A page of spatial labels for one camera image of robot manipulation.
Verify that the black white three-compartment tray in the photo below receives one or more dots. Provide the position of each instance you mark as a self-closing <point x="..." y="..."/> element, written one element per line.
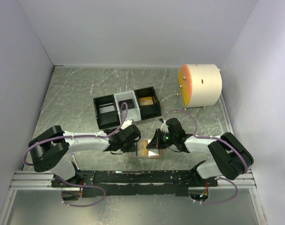
<point x="113" y="119"/>

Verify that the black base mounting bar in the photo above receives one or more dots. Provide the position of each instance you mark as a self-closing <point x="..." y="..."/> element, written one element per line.
<point x="160" y="182"/>

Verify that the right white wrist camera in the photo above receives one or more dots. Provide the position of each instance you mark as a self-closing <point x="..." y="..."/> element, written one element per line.
<point x="164" y="127"/>

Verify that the orange leather card holder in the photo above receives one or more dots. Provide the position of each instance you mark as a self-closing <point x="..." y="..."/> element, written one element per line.
<point x="153" y="153"/>

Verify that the cream cylinder with orange lid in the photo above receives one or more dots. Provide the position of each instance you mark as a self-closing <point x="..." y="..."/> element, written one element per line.
<point x="200" y="85"/>

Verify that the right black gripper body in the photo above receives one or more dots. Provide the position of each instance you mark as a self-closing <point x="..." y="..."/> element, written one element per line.
<point x="163" y="138"/>

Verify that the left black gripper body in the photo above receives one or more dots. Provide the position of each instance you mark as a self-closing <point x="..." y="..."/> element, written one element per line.
<point x="128" y="147"/>

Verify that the gold VIP card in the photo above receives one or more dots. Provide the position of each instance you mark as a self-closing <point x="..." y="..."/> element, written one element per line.
<point x="141" y="149"/>

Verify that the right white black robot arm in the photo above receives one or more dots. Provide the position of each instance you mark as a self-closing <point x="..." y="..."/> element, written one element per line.
<point x="229" y="157"/>

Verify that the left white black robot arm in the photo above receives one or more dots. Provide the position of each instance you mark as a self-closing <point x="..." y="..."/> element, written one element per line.
<point x="48" y="150"/>

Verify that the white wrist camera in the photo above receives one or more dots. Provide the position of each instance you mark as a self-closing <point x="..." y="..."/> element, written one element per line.
<point x="164" y="127"/>
<point x="127" y="123"/>

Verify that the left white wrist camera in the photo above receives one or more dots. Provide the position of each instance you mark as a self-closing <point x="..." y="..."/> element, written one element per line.
<point x="127" y="123"/>

